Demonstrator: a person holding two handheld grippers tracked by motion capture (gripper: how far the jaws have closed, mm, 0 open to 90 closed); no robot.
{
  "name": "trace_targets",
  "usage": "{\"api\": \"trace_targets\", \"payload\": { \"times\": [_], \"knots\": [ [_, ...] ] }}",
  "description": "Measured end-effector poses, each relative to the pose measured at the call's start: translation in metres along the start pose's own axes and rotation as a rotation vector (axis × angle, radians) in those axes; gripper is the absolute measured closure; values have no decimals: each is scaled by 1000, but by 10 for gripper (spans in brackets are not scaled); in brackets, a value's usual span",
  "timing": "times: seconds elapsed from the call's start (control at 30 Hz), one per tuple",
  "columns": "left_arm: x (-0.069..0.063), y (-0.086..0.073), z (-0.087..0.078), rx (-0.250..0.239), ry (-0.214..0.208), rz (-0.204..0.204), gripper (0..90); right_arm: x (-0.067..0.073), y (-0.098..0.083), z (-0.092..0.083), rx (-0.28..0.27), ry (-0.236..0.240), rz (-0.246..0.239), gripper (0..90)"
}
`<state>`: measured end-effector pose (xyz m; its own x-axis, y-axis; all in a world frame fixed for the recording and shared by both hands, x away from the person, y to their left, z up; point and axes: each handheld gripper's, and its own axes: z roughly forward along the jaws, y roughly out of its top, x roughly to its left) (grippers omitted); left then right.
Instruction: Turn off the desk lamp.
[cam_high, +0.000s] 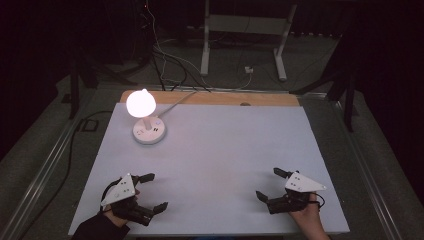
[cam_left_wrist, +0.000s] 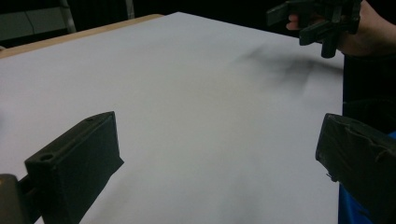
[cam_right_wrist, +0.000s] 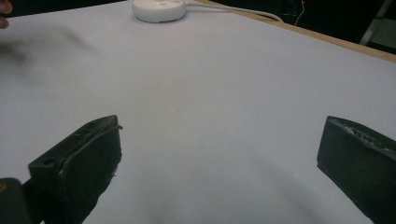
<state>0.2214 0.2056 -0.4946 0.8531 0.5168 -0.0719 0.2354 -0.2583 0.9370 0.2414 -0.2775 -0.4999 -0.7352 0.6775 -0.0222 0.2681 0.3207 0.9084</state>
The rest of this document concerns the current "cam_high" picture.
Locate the white lamp cable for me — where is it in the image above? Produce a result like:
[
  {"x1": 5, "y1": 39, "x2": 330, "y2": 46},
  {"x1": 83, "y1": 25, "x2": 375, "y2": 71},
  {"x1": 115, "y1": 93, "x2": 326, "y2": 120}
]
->
[{"x1": 156, "y1": 91, "x2": 198, "y2": 119}]

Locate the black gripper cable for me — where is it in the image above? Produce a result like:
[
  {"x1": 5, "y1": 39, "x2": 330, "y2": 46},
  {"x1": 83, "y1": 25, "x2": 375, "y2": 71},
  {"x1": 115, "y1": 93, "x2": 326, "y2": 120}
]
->
[
  {"x1": 313, "y1": 191, "x2": 327, "y2": 210},
  {"x1": 100, "y1": 179, "x2": 122, "y2": 213}
]

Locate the wooden table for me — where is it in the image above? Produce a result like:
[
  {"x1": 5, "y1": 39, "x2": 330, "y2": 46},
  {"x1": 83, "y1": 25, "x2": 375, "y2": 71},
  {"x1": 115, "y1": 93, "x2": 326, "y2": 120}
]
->
[{"x1": 119, "y1": 89, "x2": 301, "y2": 108}]

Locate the white metal stand frame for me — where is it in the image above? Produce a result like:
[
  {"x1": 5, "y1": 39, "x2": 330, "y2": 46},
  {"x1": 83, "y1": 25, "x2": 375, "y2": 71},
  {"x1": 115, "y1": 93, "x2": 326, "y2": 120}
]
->
[{"x1": 200, "y1": 0, "x2": 299, "y2": 83}]

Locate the black floor cable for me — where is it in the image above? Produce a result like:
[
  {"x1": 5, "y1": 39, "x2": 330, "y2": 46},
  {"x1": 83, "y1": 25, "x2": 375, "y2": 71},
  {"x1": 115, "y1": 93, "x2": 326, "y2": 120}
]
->
[{"x1": 23, "y1": 110, "x2": 114, "y2": 236}]

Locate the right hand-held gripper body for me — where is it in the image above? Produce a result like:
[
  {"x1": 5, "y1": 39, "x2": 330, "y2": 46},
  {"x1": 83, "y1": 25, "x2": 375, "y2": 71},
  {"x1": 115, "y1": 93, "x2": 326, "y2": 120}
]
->
[{"x1": 266, "y1": 171, "x2": 327, "y2": 215}]

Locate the metal floor rail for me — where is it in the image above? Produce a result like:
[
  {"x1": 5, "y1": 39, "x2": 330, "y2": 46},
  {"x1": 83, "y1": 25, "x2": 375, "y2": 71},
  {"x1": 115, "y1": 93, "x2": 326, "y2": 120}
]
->
[
  {"x1": 0, "y1": 87, "x2": 98, "y2": 240},
  {"x1": 328, "y1": 94, "x2": 406, "y2": 240}
]

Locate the person's right hand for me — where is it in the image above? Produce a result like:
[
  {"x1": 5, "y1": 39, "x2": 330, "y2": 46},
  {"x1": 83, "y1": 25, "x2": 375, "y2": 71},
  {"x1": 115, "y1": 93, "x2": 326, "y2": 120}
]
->
[{"x1": 289, "y1": 192, "x2": 323, "y2": 232}]

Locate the black stand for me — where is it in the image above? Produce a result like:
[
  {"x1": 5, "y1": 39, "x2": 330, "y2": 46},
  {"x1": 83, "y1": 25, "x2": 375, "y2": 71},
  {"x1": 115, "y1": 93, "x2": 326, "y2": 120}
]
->
[
  {"x1": 66, "y1": 56, "x2": 101, "y2": 120},
  {"x1": 289, "y1": 64, "x2": 357, "y2": 133}
]

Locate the white table lamp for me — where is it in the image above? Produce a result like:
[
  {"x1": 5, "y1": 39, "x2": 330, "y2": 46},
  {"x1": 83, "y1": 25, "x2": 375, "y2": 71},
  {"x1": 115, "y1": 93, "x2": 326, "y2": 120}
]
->
[{"x1": 125, "y1": 88, "x2": 167, "y2": 146}]

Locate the white table cover sheet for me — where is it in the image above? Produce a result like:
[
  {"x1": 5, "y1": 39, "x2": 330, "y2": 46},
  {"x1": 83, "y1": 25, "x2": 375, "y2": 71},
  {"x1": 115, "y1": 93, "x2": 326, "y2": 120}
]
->
[{"x1": 67, "y1": 102, "x2": 351, "y2": 237}]

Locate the bundle of dark cables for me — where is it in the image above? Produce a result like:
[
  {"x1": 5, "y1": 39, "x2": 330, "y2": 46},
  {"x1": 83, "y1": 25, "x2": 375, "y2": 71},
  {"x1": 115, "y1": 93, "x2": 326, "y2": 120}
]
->
[{"x1": 143, "y1": 0, "x2": 212, "y2": 93}]

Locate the person's left hand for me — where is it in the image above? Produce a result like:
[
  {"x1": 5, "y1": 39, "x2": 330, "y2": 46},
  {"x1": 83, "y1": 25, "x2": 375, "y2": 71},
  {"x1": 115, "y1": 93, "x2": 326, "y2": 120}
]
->
[{"x1": 103, "y1": 204, "x2": 131, "y2": 228}]

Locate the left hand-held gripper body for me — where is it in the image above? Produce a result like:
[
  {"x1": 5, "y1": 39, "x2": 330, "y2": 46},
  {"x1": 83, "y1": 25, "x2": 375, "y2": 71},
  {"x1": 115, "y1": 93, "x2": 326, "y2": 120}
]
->
[{"x1": 100, "y1": 172, "x2": 155, "y2": 227}]

